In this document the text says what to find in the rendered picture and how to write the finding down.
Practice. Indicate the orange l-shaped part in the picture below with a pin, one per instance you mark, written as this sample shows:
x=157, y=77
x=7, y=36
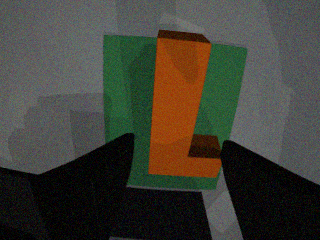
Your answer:
x=180, y=68

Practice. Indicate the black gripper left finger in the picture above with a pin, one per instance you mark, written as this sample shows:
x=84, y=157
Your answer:
x=75, y=201

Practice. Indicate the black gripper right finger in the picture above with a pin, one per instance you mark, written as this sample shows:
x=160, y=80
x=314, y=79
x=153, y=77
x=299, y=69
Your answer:
x=271, y=203

